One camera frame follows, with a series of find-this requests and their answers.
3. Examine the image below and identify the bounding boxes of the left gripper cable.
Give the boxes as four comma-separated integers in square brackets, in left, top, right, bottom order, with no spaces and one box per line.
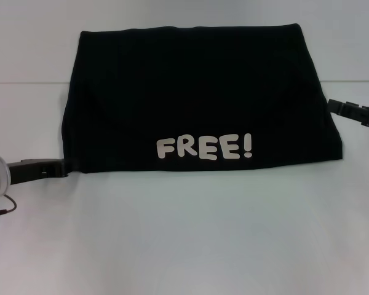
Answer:
[0,194,17,219]

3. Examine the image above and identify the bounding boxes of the black t-shirt white print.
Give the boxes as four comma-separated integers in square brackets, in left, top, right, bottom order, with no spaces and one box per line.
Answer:
[60,23,345,175]

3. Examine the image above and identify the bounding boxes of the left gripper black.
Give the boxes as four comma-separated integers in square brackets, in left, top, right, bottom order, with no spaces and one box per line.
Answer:
[8,157,81,186]

